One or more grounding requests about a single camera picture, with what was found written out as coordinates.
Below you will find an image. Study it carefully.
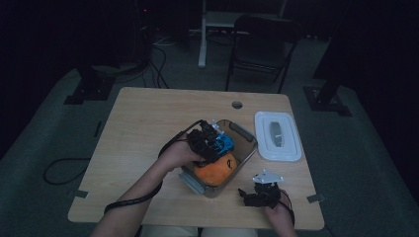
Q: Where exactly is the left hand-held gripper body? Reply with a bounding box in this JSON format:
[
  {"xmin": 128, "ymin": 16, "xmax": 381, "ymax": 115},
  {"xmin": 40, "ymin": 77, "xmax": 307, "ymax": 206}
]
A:
[{"xmin": 186, "ymin": 118, "xmax": 225, "ymax": 163}]

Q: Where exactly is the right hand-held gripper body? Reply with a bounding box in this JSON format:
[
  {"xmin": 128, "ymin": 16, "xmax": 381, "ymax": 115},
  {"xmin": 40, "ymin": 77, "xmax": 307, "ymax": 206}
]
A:
[{"xmin": 250, "ymin": 169, "xmax": 285, "ymax": 209}]

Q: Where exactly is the blue toy car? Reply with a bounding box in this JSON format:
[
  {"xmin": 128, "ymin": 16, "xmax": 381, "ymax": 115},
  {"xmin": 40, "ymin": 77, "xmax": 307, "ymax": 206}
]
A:
[{"xmin": 213, "ymin": 133, "xmax": 236, "ymax": 157}]

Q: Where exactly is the orange plush toy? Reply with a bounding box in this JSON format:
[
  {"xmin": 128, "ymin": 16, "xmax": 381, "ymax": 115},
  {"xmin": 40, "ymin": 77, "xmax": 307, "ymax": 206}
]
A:
[{"xmin": 193, "ymin": 152, "xmax": 239, "ymax": 188}]

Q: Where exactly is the clear plastic storage box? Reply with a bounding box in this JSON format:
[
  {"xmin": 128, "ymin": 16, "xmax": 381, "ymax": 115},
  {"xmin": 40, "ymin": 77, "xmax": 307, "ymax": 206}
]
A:
[{"xmin": 179, "ymin": 118, "xmax": 259, "ymax": 199}]

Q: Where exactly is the white storage box lid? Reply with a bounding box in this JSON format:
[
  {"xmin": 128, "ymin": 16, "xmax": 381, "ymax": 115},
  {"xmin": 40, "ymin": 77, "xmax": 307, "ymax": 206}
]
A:
[{"xmin": 253, "ymin": 111, "xmax": 303, "ymax": 163}]

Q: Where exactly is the person's left hand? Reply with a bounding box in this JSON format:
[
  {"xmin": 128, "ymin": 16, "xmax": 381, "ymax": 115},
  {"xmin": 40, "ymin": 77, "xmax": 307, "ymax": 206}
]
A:
[{"xmin": 156, "ymin": 139, "xmax": 206, "ymax": 173}]

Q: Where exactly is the person's right hand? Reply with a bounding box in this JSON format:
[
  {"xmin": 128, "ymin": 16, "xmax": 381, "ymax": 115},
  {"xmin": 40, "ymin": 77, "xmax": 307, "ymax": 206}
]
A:
[{"xmin": 262, "ymin": 193, "xmax": 294, "ymax": 229}]

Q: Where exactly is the black folding chair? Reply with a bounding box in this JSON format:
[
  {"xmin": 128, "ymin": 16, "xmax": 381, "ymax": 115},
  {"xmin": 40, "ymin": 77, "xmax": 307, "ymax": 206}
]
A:
[{"xmin": 225, "ymin": 13, "xmax": 302, "ymax": 94}]

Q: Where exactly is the black stand base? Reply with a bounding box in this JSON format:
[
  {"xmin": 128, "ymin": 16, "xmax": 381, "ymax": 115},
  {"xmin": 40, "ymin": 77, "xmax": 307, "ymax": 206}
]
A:
[
  {"xmin": 63, "ymin": 63, "xmax": 117, "ymax": 106},
  {"xmin": 302, "ymin": 0, "xmax": 354, "ymax": 118}
]

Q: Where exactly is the dark equipment stand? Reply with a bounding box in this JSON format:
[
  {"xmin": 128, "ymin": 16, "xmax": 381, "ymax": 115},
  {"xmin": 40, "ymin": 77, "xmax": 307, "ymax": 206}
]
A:
[{"xmin": 92, "ymin": 0, "xmax": 156, "ymax": 75}]

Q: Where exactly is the right hand-held gripper cable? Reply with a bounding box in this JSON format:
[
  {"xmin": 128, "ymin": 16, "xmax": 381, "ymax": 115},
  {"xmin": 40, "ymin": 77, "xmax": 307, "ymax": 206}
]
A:
[{"xmin": 279, "ymin": 190, "xmax": 296, "ymax": 227}]

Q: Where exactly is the black cable bundle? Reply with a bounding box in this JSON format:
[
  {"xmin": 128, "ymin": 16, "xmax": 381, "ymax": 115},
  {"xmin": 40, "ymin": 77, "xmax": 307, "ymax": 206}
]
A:
[{"xmin": 141, "ymin": 36, "xmax": 171, "ymax": 90}]

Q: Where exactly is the white desk frame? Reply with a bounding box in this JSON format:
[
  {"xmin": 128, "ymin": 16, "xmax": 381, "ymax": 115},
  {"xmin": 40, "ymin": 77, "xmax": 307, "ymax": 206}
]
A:
[{"xmin": 197, "ymin": 0, "xmax": 289, "ymax": 69}]

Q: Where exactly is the black looped floor cable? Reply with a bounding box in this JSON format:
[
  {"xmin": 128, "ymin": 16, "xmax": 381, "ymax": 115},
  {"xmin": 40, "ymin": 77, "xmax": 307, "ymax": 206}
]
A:
[{"xmin": 42, "ymin": 157, "xmax": 92, "ymax": 186}]

